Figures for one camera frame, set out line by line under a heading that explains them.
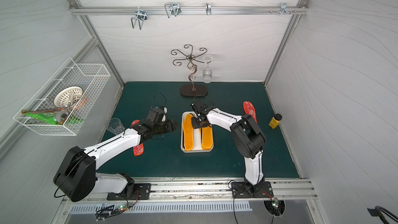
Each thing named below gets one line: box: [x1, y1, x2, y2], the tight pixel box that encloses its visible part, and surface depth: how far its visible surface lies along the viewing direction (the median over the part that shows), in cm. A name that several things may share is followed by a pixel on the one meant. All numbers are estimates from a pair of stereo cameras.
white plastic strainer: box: [53, 86, 84, 110], surface depth 67 cm
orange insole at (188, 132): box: [182, 114, 194, 152], surface depth 92 cm
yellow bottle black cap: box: [268, 113, 283, 130], surface depth 93 cm
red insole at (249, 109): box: [243, 101, 258, 123], surface depth 107 cm
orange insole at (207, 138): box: [201, 126, 214, 150], surface depth 89 cm
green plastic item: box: [22, 110, 84, 125], surface depth 55 cm
